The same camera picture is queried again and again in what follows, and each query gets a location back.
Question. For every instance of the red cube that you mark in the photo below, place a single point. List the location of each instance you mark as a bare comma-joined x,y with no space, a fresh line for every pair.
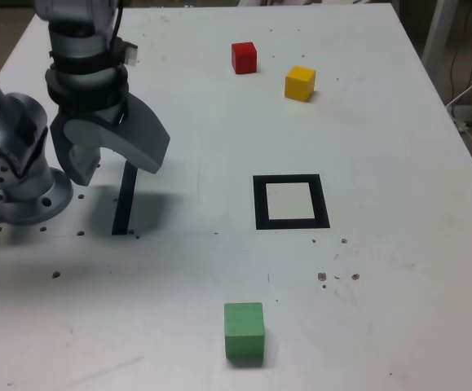
243,59

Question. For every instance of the black tape strip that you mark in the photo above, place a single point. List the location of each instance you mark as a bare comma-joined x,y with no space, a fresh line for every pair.
123,199

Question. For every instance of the yellow cube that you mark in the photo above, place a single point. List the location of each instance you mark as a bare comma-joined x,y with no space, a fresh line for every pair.
298,85

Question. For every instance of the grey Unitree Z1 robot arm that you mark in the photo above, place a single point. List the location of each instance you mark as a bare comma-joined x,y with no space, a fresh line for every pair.
15,118

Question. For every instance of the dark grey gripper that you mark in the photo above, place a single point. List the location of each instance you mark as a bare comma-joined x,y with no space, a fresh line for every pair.
109,112

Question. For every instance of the black tape square outline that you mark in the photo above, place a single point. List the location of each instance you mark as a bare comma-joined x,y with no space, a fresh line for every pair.
260,203

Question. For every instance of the green cube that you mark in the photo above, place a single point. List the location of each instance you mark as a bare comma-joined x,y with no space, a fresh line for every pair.
243,334

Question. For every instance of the white metal post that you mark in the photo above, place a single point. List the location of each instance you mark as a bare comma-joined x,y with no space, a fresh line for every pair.
437,28

